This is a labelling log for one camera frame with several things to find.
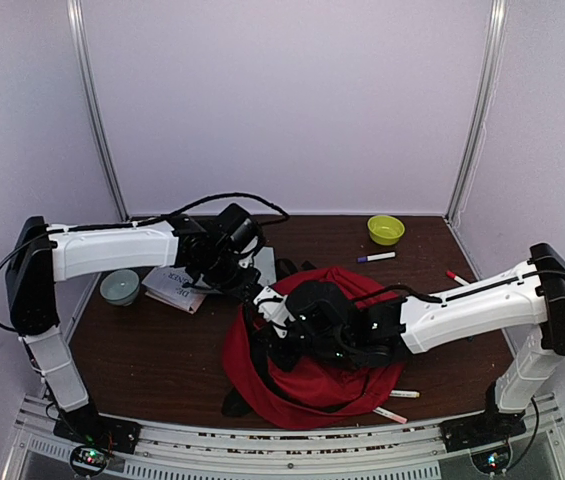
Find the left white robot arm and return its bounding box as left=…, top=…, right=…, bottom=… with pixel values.
left=6, top=203, right=264, bottom=444

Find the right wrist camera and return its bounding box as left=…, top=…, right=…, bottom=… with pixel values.
left=253, top=286, right=295, bottom=339

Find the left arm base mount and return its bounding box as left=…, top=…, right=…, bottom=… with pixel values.
left=53, top=402, right=141, bottom=478

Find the red-capped white marker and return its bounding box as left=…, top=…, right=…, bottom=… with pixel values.
left=446, top=270, right=470, bottom=286

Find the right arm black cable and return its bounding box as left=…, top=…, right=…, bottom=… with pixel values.
left=351, top=259, right=565, bottom=331

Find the purple-capped white marker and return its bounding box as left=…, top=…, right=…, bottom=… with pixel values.
left=356, top=251, right=396, bottom=264

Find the yellow-capped white marker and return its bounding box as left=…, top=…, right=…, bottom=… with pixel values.
left=390, top=389, right=421, bottom=399

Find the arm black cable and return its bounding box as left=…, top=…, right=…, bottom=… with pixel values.
left=351, top=259, right=565, bottom=331
left=0, top=191, right=291, bottom=334

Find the left aluminium frame post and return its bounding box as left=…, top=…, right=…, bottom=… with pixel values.
left=66, top=0, right=129, bottom=220

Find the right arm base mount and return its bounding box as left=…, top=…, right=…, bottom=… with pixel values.
left=439, top=383, right=540, bottom=478

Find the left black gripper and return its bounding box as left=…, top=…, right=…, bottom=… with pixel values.
left=195, top=250, right=260, bottom=301

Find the red backpack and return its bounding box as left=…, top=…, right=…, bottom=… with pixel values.
left=222, top=259, right=409, bottom=430

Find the pale green ceramic bowl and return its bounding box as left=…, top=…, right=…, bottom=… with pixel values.
left=99, top=269, right=140, bottom=306

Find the pink-capped white marker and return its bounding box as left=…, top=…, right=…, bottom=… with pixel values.
left=373, top=407, right=408, bottom=424

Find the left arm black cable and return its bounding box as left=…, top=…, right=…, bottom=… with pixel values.
left=0, top=191, right=291, bottom=334

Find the grey book with black logo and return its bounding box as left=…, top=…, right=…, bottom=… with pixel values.
left=253, top=246, right=277, bottom=286

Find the yellow-green plastic bowl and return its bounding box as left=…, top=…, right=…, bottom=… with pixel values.
left=367, top=215, right=406, bottom=246

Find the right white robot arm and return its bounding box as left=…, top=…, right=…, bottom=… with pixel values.
left=251, top=243, right=565, bottom=442

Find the white floral book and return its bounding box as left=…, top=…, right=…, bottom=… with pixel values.
left=142, top=267, right=206, bottom=314

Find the right aluminium frame post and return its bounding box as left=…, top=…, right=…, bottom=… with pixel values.
left=446, top=0, right=508, bottom=226

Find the aluminium frame post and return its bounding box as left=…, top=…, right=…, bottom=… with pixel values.
left=66, top=0, right=129, bottom=220
left=446, top=0, right=508, bottom=226

